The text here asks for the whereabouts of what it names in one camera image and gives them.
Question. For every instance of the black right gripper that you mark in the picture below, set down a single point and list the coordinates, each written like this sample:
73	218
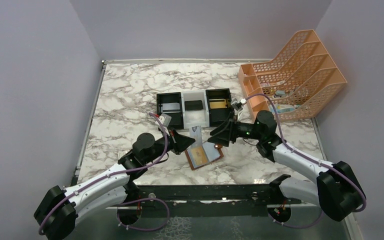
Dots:
232	129

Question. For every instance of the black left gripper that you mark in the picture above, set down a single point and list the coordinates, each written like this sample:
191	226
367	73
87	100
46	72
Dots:
173	139

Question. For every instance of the blue grey credit card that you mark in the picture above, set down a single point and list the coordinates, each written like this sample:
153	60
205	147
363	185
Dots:
195	132

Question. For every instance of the brown leather card holder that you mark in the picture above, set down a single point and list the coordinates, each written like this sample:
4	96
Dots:
214	153

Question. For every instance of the black and white card tray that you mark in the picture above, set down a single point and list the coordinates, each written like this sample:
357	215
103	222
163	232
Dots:
205	108

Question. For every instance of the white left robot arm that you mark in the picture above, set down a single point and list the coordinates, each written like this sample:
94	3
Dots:
61	209

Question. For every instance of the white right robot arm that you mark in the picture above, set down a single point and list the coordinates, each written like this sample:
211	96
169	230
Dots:
331	186

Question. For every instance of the gold card in holder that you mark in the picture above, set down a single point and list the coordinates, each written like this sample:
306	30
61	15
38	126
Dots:
198	157

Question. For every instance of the gold card in tray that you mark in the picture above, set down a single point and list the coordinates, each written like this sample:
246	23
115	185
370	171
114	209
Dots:
218	105

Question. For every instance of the silver card in tray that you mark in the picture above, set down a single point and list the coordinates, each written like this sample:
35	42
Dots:
172	107

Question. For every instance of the black card in tray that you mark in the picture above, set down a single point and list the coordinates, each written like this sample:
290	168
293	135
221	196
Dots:
193	105

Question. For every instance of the orange plastic file organizer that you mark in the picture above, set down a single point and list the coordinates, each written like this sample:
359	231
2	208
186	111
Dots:
302	75

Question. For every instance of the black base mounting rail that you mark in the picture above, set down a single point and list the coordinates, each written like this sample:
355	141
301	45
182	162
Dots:
264	193

